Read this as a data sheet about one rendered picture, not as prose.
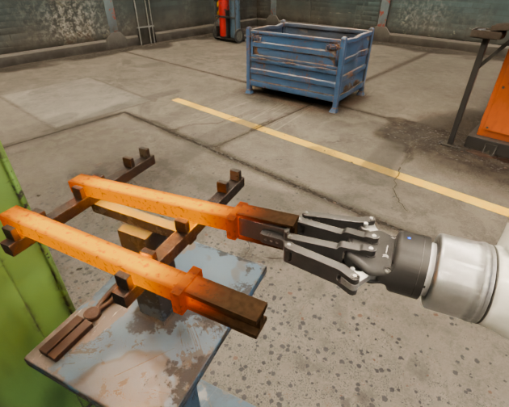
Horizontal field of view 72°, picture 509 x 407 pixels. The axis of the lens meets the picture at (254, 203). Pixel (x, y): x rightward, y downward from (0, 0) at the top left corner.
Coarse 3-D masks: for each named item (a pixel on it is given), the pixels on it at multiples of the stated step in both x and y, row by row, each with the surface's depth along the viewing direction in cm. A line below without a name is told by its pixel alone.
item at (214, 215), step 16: (80, 176) 61; (96, 192) 58; (112, 192) 56; (128, 192) 55; (144, 192) 55; (160, 192) 55; (144, 208) 55; (160, 208) 53; (176, 208) 51; (192, 208) 51; (208, 208) 50; (224, 208) 50; (240, 208) 48; (256, 208) 48; (208, 224) 50; (224, 224) 49; (288, 224) 44; (256, 240) 48
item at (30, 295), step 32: (0, 160) 67; (0, 192) 69; (0, 224) 71; (0, 256) 73; (32, 256) 79; (0, 288) 74; (32, 288) 82; (64, 288) 89; (0, 320) 76; (32, 320) 83; (64, 320) 92; (0, 352) 78; (0, 384) 81; (32, 384) 89
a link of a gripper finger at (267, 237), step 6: (264, 234) 46; (270, 234) 45; (276, 234) 45; (282, 234) 45; (264, 240) 46; (270, 240) 46; (276, 240) 45; (282, 240) 44; (276, 246) 46; (282, 246) 45; (288, 252) 43; (288, 258) 43
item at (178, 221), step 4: (96, 176) 61; (100, 176) 61; (104, 176) 62; (72, 188) 58; (76, 188) 58; (80, 188) 58; (76, 192) 58; (80, 192) 58; (84, 192) 59; (76, 196) 59; (80, 196) 58; (84, 196) 59; (176, 220) 51; (180, 220) 51; (184, 220) 51; (188, 220) 51; (176, 224) 51; (180, 224) 51; (184, 224) 50; (188, 224) 51; (176, 228) 51; (180, 228) 51; (184, 228) 51; (188, 228) 51; (184, 232) 51
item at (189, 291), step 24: (0, 216) 51; (24, 216) 51; (48, 240) 48; (72, 240) 47; (96, 240) 47; (96, 264) 45; (120, 264) 43; (144, 264) 43; (168, 288) 40; (192, 288) 39; (216, 288) 39; (216, 312) 39; (240, 312) 37; (264, 312) 37
